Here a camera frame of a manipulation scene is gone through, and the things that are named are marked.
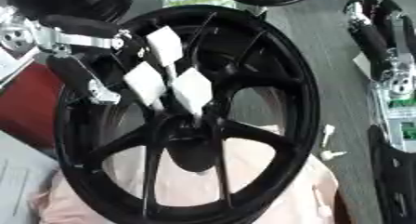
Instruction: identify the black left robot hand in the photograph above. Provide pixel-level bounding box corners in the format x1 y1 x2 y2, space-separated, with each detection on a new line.
31 13 151 107

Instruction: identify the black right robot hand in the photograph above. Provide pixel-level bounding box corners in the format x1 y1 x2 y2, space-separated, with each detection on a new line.
343 0 416 82

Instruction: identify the black spoked wheel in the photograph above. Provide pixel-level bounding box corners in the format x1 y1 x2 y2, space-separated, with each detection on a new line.
52 4 324 224

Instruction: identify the black round tyre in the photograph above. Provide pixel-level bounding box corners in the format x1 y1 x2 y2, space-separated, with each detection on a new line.
0 0 137 23

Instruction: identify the white paper card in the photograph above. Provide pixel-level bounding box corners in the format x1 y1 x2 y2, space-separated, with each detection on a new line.
351 52 377 81

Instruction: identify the pale pink cloth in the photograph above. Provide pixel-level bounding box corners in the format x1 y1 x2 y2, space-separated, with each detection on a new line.
31 125 342 224

